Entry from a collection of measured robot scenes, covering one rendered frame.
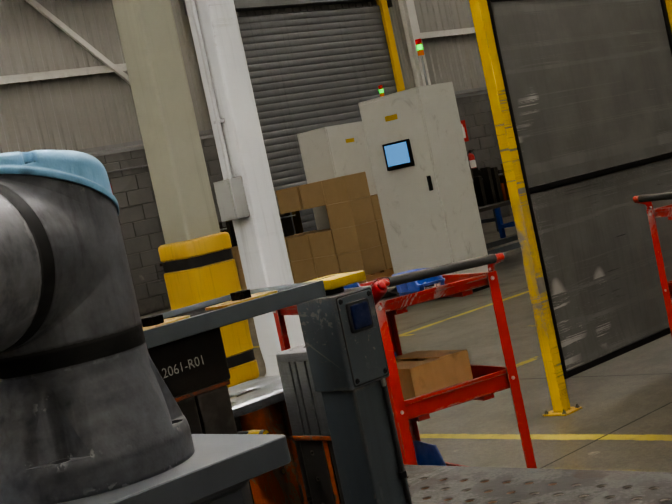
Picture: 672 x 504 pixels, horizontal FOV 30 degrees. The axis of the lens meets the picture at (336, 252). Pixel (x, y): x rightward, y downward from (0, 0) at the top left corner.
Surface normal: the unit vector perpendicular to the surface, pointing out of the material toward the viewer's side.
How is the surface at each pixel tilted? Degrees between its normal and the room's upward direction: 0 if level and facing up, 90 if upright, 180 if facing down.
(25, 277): 102
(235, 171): 90
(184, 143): 90
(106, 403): 73
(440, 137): 90
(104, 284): 90
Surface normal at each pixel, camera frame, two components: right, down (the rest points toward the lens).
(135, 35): -0.71, 0.18
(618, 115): 0.68, -0.11
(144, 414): 0.66, -0.42
